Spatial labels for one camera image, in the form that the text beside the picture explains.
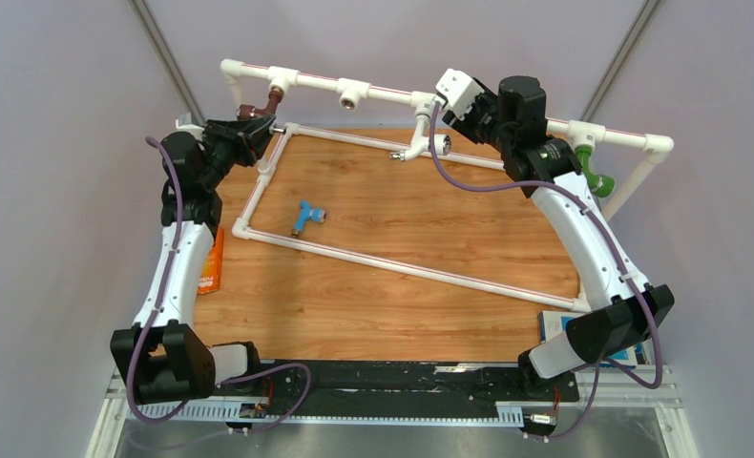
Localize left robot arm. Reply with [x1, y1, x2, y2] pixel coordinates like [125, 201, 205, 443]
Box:
[110, 114, 275, 406]

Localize white water faucet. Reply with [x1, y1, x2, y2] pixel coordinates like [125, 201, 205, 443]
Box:
[389, 112, 451, 161]

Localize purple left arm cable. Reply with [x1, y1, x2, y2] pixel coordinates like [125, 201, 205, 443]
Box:
[125, 135, 312, 434]

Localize white PVC pipe frame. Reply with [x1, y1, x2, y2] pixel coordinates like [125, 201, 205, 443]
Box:
[219, 57, 676, 314]

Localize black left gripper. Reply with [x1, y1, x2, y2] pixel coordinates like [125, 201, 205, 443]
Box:
[198, 115, 276, 192]

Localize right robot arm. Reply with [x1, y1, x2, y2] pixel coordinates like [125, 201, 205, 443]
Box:
[435, 69, 675, 400]

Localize blue white box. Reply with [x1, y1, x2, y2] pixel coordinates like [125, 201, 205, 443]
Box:
[537, 310, 650, 368]

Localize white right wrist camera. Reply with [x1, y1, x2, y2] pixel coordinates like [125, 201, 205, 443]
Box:
[435, 68, 485, 119]

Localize blue water faucet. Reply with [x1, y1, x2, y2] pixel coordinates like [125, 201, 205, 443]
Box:
[291, 200, 327, 238]

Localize brown water faucet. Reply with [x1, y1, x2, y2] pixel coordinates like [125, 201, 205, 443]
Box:
[237, 88, 283, 120]

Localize green water faucet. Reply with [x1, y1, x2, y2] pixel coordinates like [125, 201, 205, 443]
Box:
[575, 145, 616, 198]

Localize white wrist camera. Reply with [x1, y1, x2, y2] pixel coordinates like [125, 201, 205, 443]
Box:
[435, 68, 485, 119]
[176, 113, 204, 141]

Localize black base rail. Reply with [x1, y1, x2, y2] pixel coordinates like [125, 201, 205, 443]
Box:
[215, 360, 579, 419]

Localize orange razor package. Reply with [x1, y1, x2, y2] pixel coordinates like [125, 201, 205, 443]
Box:
[198, 227, 224, 295]

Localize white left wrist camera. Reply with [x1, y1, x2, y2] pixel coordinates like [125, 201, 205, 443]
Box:
[176, 113, 204, 141]

